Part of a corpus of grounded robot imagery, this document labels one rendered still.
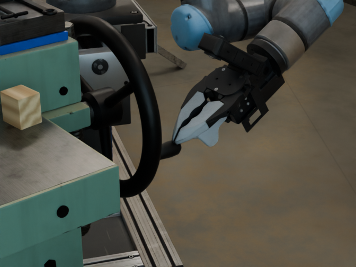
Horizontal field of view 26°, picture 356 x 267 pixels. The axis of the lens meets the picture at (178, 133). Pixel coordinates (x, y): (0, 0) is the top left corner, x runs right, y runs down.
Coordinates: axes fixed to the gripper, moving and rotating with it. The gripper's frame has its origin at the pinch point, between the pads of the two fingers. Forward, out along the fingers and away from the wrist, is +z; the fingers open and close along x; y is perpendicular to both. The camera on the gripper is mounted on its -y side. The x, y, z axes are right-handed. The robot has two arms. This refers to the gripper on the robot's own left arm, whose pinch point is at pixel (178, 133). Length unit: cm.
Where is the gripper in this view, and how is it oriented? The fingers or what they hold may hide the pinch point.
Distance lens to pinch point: 115.7
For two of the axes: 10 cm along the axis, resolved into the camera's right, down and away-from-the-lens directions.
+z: -6.8, 6.8, -2.7
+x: -6.2, -3.4, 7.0
